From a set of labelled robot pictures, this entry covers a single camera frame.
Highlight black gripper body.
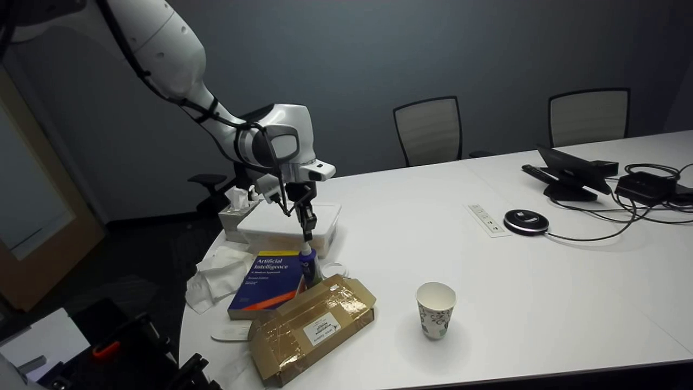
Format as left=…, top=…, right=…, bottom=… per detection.
left=282, top=180, right=320, bottom=214

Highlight white box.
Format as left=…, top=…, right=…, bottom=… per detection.
left=237, top=197, right=343, bottom=258

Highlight blue spray bottle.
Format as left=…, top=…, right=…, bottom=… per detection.
left=299, top=241, right=323, bottom=288

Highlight brown cardboard box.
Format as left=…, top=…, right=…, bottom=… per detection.
left=247, top=273, right=380, bottom=388

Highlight black rectangular device box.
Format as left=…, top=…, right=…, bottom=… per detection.
left=615, top=172, right=693, bottom=209

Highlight blue and yellow book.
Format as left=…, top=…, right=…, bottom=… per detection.
left=227, top=249, right=318, bottom=323

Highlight black office chair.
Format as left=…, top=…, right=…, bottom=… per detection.
left=188, top=169, right=251, bottom=220

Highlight large crumpled white tissue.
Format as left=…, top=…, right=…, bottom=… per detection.
left=184, top=244, right=255, bottom=314

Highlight light mesh office chair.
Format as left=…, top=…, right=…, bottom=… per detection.
left=546, top=87, right=633, bottom=150
left=391, top=94, right=464, bottom=169

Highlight patterned paper cup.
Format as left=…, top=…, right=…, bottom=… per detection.
left=415, top=279, right=460, bottom=343

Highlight white flat table strip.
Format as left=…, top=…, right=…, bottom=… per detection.
left=465, top=204, right=506, bottom=238

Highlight black mounting board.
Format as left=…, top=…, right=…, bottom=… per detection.
left=41, top=296, right=224, bottom=390

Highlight black round speakerphone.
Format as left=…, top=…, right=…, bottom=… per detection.
left=503, top=207, right=552, bottom=238

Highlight wooden door glass pane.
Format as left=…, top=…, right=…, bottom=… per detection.
left=0, top=68, right=108, bottom=312

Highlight white paper sheet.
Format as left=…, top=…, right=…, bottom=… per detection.
left=0, top=309, right=94, bottom=387

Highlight black cables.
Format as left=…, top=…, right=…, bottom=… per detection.
left=544, top=161, right=693, bottom=246

